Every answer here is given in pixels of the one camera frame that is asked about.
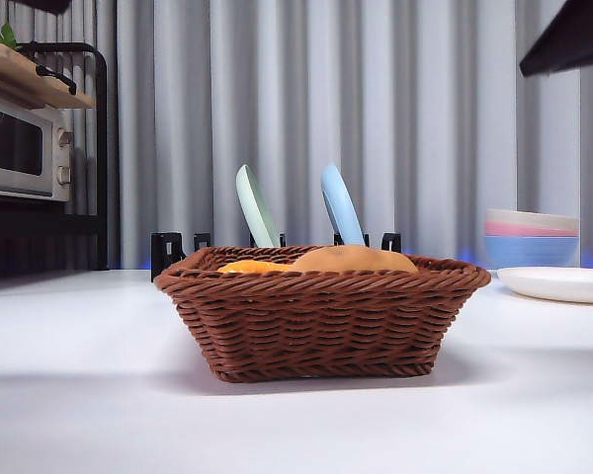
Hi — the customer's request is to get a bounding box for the orange toy corn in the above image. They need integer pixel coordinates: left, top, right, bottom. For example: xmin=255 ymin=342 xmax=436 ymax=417
xmin=215 ymin=260 xmax=297 ymax=275

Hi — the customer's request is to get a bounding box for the tan toy potato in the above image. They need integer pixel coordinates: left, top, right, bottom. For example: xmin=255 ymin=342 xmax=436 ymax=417
xmin=290 ymin=245 xmax=420 ymax=274

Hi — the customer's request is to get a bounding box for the brown wicker basket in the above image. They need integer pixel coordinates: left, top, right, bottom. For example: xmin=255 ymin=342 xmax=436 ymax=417
xmin=152 ymin=245 xmax=492 ymax=384

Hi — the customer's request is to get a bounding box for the pale green plate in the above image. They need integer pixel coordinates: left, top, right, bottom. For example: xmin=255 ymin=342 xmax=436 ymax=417
xmin=235 ymin=164 xmax=282 ymax=248

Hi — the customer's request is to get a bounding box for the light blue plate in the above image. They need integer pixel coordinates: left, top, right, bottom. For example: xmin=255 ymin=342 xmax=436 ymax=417
xmin=320 ymin=163 xmax=367 ymax=247

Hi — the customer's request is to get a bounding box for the black dish rack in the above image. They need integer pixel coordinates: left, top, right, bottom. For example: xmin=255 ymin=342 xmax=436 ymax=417
xmin=150 ymin=230 xmax=403 ymax=273

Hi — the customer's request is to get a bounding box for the grey pleated curtain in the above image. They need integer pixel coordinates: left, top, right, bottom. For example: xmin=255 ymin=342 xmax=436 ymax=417
xmin=0 ymin=0 xmax=593 ymax=272

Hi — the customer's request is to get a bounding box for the pink bowl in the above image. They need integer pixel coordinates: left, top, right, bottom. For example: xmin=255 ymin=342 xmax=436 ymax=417
xmin=483 ymin=220 xmax=579 ymax=239

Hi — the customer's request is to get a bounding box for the blue bowl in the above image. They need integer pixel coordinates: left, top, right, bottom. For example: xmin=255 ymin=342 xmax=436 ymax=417
xmin=483 ymin=234 xmax=579 ymax=271

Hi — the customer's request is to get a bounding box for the beige bowl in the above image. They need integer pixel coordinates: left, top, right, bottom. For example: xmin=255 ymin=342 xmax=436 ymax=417
xmin=484 ymin=207 xmax=580 ymax=231

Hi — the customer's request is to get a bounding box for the cream white plate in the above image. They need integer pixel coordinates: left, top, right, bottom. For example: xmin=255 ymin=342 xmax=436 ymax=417
xmin=496 ymin=266 xmax=593 ymax=304

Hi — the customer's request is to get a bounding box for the silver toaster oven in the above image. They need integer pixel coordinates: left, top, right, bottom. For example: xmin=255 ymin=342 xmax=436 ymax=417
xmin=0 ymin=88 xmax=75 ymax=202

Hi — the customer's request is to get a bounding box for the wooden tray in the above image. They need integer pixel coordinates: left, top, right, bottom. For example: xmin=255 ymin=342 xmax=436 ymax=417
xmin=0 ymin=41 xmax=96 ymax=110

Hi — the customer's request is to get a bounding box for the black metal shelf frame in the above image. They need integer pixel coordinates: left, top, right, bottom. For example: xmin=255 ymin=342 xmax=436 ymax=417
xmin=0 ymin=41 xmax=111 ymax=297

